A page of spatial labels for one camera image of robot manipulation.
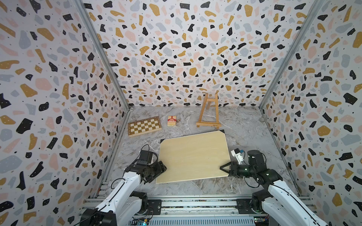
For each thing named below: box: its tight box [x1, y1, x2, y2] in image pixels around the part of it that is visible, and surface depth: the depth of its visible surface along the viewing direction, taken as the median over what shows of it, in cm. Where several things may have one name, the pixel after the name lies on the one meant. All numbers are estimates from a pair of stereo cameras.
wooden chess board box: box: [127, 115, 163, 138], surface depth 108 cm
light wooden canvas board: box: [155, 129, 231, 185], surface depth 85 cm
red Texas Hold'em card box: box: [166, 115, 177, 127], surface depth 112 cm
